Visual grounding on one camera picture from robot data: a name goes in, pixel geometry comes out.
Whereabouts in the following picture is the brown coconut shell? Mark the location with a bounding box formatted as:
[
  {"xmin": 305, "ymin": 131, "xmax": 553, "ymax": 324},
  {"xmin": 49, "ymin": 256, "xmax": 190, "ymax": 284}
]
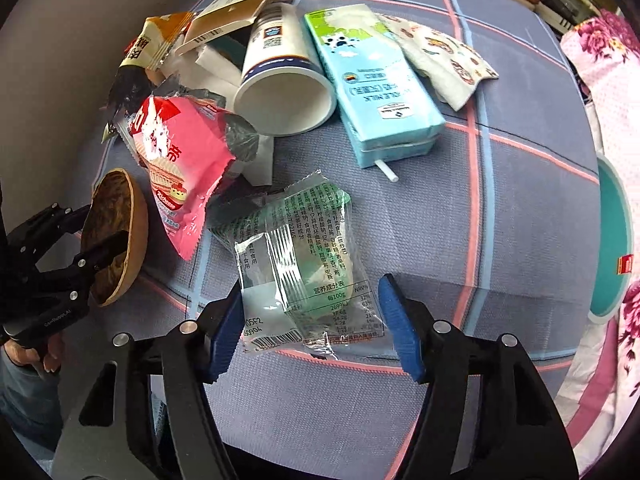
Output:
[{"xmin": 80, "ymin": 168, "xmax": 149, "ymax": 307}]

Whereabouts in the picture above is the pink red snack bag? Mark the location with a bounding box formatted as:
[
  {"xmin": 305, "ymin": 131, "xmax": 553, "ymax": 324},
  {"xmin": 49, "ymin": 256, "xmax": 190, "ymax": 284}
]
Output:
[{"xmin": 125, "ymin": 92, "xmax": 259, "ymax": 260}]

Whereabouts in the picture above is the yellow cake snack bag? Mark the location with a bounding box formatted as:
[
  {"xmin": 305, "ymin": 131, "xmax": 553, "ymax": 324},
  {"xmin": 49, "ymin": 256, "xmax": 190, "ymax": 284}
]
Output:
[{"xmin": 101, "ymin": 12, "xmax": 194, "ymax": 143}]

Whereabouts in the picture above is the clear green snack wrapper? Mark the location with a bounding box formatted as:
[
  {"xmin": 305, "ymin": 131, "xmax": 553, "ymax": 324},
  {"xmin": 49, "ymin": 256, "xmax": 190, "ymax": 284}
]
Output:
[{"xmin": 210, "ymin": 171, "xmax": 386, "ymax": 358}]

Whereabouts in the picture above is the white medicine box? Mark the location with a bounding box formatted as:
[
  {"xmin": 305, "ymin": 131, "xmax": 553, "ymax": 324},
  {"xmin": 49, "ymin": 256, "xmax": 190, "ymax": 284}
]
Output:
[{"xmin": 175, "ymin": 0, "xmax": 280, "ymax": 55}]

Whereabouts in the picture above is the person's left hand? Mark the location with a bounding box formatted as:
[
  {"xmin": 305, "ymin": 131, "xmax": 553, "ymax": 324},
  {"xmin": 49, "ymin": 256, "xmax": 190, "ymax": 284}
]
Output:
[{"xmin": 3, "ymin": 333, "xmax": 65, "ymax": 373}]

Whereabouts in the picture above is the grey plaid bed sheet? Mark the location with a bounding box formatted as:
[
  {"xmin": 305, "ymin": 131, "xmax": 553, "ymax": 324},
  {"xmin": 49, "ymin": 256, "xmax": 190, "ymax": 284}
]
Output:
[{"xmin": 49, "ymin": 0, "xmax": 601, "ymax": 480}]

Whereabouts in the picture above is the teal plastic basin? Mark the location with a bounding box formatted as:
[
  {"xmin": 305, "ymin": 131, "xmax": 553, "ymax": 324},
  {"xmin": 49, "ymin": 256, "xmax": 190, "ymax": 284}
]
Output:
[{"xmin": 589, "ymin": 155, "xmax": 634, "ymax": 324}]

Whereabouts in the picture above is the white drinking straw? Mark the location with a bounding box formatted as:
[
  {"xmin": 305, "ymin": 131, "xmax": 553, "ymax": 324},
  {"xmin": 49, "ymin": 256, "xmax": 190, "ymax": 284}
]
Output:
[{"xmin": 374, "ymin": 159, "xmax": 399, "ymax": 183}]

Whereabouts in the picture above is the white paper cup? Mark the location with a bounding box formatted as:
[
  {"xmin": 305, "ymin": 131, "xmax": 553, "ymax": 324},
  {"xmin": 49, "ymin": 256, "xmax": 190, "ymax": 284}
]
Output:
[{"xmin": 233, "ymin": 2, "xmax": 336, "ymax": 136}]

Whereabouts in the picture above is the white patterned tissue pack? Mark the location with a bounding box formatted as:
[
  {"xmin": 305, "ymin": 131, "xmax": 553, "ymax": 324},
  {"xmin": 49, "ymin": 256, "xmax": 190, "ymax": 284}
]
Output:
[{"xmin": 376, "ymin": 14, "xmax": 499, "ymax": 112}]

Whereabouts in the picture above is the pink floral quilt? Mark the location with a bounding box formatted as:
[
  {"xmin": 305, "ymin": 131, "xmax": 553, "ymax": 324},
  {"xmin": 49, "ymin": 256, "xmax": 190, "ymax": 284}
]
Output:
[{"xmin": 555, "ymin": 10, "xmax": 639, "ymax": 479}]

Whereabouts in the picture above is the black side table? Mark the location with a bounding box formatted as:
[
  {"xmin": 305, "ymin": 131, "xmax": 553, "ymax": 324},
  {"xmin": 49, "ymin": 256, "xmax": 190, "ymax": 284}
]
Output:
[{"xmin": 534, "ymin": 0, "xmax": 600, "ymax": 36}]

